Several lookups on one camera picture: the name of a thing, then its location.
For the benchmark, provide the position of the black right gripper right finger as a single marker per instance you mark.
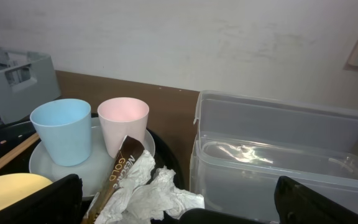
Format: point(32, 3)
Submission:
point(298, 204)

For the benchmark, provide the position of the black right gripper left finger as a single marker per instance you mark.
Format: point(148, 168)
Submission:
point(60, 195)

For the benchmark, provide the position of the grey round plate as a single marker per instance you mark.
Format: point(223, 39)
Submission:
point(92, 171)

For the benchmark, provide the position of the yellow plastic bowl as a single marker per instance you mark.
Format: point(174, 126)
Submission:
point(15, 187)

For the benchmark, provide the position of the white tissue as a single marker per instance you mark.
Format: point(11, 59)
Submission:
point(139, 197)

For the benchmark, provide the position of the light blue plastic cup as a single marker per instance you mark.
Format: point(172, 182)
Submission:
point(64, 126)

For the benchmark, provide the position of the wooden chopstick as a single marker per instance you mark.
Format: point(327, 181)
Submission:
point(7, 158)

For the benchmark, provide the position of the brown Nescafe Gold sachet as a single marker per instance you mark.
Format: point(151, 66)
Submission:
point(131, 149)

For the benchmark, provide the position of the pink plastic cup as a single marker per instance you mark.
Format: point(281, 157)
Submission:
point(120, 117)

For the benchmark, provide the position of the grey plastic dishwasher rack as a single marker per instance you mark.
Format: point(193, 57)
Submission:
point(27, 80)

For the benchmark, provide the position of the clear plastic bin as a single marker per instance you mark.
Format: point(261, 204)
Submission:
point(243, 145)

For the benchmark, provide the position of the black round tray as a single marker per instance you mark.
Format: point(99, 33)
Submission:
point(11, 135)

